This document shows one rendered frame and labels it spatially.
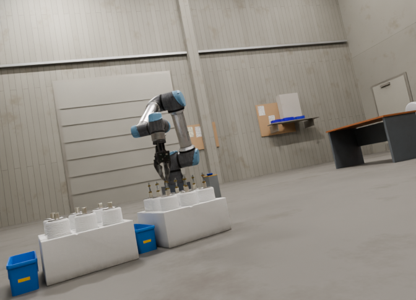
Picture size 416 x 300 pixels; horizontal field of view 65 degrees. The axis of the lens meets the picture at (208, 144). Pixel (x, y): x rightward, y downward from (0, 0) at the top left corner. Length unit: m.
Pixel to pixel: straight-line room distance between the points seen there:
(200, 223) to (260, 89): 8.92
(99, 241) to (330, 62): 11.17
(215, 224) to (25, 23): 9.13
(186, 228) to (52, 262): 0.63
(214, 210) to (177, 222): 0.23
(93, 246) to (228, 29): 9.74
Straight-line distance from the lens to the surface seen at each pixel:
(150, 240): 1.75
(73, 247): 1.57
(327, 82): 11.84
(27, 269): 1.57
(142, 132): 1.89
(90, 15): 10.33
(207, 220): 1.80
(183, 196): 1.80
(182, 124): 2.22
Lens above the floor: 0.32
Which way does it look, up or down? 5 degrees up
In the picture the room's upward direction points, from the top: 11 degrees counter-clockwise
